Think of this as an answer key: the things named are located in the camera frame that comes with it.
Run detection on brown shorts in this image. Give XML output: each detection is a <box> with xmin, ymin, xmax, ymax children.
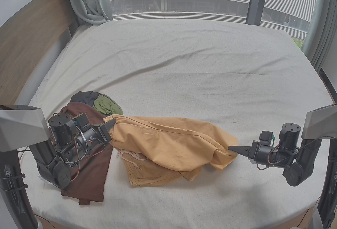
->
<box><xmin>61</xmin><ymin>102</ymin><xmax>116</xmax><ymax>206</ymax></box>

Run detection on olive green garment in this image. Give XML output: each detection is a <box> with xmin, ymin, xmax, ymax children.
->
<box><xmin>94</xmin><ymin>94</ymin><xmax>124</xmax><ymax>116</ymax></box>

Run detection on tan shorts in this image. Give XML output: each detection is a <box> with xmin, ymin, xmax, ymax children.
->
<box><xmin>107</xmin><ymin>115</ymin><xmax>239</xmax><ymax>187</ymax></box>

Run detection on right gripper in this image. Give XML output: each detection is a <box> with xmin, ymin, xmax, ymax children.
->
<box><xmin>250</xmin><ymin>140</ymin><xmax>282</xmax><ymax>168</ymax></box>

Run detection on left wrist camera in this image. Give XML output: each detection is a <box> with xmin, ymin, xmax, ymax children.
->
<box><xmin>72</xmin><ymin>114</ymin><xmax>89</xmax><ymax>129</ymax></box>

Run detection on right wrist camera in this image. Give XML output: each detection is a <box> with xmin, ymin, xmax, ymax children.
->
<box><xmin>259</xmin><ymin>130</ymin><xmax>276</xmax><ymax>145</ymax></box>

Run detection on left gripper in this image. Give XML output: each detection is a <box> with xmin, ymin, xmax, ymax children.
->
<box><xmin>74</xmin><ymin>123</ymin><xmax>113</xmax><ymax>160</ymax></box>

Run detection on black garment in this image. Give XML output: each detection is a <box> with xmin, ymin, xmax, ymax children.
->
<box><xmin>71</xmin><ymin>91</ymin><xmax>100</xmax><ymax>107</ymax></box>

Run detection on bed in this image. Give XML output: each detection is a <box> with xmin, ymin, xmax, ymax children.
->
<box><xmin>0</xmin><ymin>0</ymin><xmax>337</xmax><ymax>229</ymax></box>

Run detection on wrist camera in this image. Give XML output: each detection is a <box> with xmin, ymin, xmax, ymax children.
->
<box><xmin>72</xmin><ymin>114</ymin><xmax>89</xmax><ymax>129</ymax></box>
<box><xmin>259</xmin><ymin>130</ymin><xmax>276</xmax><ymax>145</ymax></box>

